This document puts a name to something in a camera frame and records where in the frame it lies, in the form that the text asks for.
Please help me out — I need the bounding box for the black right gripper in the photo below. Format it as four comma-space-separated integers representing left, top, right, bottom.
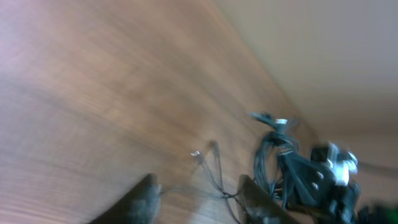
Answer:
278, 152, 360, 223

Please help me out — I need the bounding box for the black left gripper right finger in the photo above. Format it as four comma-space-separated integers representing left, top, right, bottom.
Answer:
238, 174, 299, 224

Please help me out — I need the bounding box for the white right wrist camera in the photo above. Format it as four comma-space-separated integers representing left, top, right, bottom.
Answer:
310, 142, 358, 186

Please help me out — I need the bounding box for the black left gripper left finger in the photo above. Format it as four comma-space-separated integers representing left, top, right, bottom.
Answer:
89, 174, 162, 224

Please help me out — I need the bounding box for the black cable bundle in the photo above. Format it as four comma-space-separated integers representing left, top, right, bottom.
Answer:
161, 111, 301, 224

